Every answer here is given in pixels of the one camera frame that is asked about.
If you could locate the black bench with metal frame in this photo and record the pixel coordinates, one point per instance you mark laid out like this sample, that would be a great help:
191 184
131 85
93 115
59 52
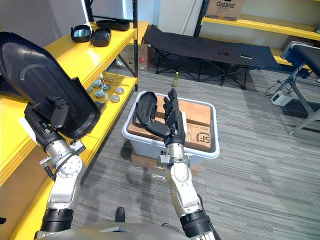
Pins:
307 57

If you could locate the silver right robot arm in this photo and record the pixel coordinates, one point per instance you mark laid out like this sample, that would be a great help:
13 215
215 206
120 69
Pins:
182 185

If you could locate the Galanz cardboard box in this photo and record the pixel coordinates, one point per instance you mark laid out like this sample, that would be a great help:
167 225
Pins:
225 10

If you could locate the green drink bottle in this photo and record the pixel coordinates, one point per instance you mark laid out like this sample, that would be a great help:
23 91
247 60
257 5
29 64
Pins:
175 79

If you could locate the white power adapter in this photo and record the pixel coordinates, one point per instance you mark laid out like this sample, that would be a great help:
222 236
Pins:
281 98

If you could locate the cardboard box with SF logo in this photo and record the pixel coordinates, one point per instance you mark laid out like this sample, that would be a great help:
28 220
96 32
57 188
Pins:
200 137

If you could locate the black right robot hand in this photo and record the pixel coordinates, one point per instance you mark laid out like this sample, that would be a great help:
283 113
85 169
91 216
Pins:
175 120

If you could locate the yellow shelf with black posts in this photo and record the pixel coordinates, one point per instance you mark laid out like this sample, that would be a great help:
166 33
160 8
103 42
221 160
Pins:
82 60

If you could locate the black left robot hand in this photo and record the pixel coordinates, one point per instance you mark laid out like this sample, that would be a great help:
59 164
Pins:
56 112

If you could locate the black framed panel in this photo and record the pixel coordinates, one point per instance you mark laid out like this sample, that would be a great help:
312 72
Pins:
110 8

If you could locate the brown cardboard box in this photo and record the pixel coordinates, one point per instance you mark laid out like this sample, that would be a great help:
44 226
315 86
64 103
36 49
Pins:
195 111
140 131

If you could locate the dark robot foot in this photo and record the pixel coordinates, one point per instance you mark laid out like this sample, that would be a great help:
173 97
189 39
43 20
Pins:
120 214

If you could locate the round metal disc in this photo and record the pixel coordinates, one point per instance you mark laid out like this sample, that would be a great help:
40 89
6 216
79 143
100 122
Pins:
96 84
106 87
119 91
89 89
99 93
115 98

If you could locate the silver robot torso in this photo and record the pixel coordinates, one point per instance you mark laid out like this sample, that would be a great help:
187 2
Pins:
112 232

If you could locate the yellow storage shelf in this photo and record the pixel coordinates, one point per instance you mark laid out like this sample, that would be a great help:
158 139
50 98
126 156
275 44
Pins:
262 26

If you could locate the large black plastic housing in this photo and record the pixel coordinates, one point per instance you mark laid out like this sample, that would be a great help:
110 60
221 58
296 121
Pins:
37 75

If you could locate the grey plastic bin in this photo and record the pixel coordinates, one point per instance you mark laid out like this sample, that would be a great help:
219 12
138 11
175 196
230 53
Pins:
150 146

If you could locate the black folding cot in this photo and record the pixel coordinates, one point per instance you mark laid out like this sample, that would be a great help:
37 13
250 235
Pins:
200 47

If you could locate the cardboard box with red mark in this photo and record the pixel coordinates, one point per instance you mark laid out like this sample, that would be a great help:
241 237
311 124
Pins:
143 57

